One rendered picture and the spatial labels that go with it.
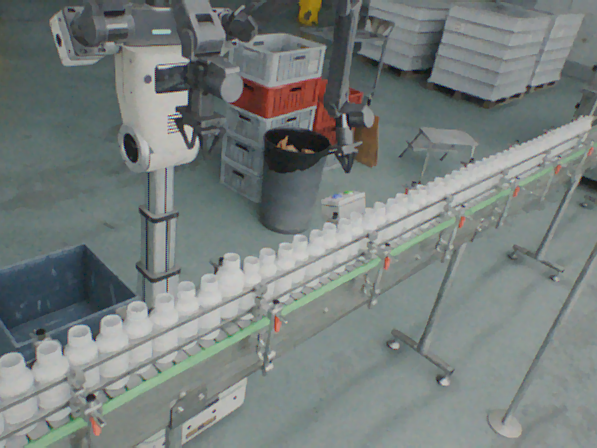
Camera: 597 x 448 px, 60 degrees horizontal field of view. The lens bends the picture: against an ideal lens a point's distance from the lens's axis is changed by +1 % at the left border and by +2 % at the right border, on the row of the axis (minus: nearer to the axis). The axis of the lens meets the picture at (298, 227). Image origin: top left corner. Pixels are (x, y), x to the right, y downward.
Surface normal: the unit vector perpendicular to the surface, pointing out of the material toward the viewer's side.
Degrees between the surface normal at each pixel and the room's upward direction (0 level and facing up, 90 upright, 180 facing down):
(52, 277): 90
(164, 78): 90
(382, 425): 0
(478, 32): 90
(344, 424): 0
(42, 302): 90
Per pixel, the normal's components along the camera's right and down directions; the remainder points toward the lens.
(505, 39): -0.67, 0.30
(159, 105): 0.70, 0.45
